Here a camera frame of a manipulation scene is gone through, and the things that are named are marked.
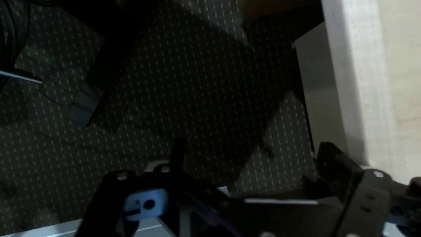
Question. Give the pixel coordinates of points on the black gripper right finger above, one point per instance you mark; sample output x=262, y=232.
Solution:
x=370, y=198

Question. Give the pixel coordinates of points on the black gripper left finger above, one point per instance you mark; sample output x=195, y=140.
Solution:
x=184, y=206

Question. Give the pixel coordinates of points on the wooden nightstand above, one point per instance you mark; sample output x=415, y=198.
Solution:
x=361, y=74

